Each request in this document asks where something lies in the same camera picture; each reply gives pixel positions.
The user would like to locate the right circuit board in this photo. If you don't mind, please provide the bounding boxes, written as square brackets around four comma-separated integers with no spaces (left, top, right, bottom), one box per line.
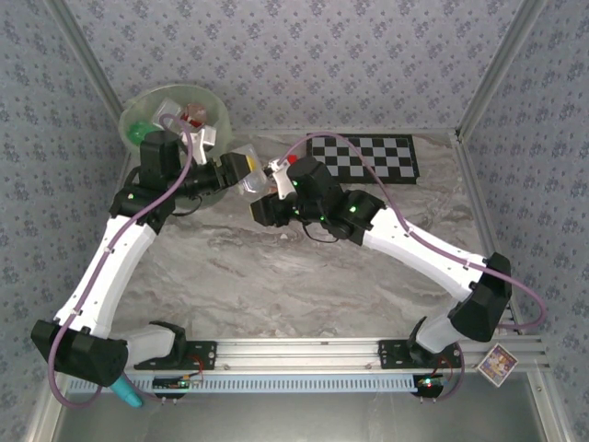
[413,373,450,390]

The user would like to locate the light blue slotted cable duct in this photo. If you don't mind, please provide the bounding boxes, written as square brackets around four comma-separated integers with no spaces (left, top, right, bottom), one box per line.
[67,373,422,395]

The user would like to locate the right aluminium frame post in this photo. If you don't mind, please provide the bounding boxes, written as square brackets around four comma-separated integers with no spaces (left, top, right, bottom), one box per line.
[454,0,551,142]

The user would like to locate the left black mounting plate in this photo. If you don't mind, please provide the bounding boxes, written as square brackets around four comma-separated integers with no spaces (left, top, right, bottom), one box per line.
[133,339,218,371]

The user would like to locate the circuit board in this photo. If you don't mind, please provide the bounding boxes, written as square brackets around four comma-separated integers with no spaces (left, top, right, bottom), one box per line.
[152,375,203,391]
[413,373,450,390]

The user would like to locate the metal lower tray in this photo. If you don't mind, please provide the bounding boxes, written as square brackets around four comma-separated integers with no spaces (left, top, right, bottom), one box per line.
[25,370,572,442]

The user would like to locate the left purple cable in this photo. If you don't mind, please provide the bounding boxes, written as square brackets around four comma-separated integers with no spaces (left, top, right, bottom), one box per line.
[48,112,194,410]

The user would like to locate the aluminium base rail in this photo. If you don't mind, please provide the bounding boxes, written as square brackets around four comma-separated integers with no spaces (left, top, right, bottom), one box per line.
[52,338,551,372]

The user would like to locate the white bottle orange print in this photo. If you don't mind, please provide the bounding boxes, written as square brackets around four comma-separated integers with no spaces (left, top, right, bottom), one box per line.
[232,143,272,199]

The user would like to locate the black mounting plate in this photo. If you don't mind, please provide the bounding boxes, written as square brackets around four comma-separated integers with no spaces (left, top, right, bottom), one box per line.
[133,339,218,371]
[377,339,464,369]

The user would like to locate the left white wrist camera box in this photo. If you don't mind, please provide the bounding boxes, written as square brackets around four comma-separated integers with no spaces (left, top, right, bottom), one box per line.
[189,126,218,166]

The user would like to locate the thin black cable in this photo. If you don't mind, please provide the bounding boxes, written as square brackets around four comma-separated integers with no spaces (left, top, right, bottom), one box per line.
[174,195,203,217]
[303,223,337,243]

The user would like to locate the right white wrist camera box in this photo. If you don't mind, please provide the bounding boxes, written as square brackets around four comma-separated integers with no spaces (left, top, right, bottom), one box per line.
[268,158,295,202]

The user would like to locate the teal cylinder tool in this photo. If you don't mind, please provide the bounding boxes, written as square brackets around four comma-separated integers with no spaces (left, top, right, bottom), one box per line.
[110,371,144,410]

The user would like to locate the left thin black cable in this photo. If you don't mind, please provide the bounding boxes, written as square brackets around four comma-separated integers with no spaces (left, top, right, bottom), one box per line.
[174,195,203,217]

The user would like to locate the left aluminium frame post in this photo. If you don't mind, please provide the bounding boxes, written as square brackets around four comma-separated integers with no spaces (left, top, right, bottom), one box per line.
[45,0,133,121]

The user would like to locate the right aluminium table side rail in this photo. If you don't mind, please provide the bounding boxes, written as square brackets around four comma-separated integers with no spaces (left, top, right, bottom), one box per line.
[453,133,524,332]

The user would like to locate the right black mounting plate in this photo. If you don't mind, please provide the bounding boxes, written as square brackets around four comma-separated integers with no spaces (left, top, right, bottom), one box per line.
[377,339,464,369]

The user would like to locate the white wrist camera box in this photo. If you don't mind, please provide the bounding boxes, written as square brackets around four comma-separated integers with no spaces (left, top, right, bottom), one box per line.
[268,158,295,202]
[189,126,218,166]

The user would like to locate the colourful printed card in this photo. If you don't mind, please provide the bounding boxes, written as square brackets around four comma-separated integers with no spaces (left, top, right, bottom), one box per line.
[476,344,519,386]

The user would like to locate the purple cable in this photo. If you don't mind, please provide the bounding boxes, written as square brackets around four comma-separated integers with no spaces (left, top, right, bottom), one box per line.
[273,133,549,404]
[48,112,194,410]

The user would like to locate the aluminium frame post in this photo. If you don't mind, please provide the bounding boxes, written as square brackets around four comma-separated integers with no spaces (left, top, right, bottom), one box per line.
[454,0,551,142]
[45,0,133,121]

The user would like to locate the wire mesh bin green liner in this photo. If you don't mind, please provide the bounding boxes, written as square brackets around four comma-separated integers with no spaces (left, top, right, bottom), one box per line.
[118,82,233,208]

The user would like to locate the left circuit board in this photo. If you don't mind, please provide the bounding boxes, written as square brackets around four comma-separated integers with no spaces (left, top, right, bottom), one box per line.
[152,375,203,391]

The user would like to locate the green labelled bottle yellow cap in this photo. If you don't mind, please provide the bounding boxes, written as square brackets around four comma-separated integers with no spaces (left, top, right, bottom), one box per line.
[127,120,153,144]

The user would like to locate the right thin black cable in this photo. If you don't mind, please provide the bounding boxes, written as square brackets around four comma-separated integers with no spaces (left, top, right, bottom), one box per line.
[303,223,337,243]

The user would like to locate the black white checkerboard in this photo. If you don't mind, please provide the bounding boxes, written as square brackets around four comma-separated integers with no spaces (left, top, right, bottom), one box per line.
[306,133,421,185]

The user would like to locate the orange juice bottle red label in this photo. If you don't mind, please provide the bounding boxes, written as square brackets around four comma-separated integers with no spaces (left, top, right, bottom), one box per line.
[179,103,208,130]

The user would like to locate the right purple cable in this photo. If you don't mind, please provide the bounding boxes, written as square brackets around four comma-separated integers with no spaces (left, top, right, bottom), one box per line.
[273,133,549,404]

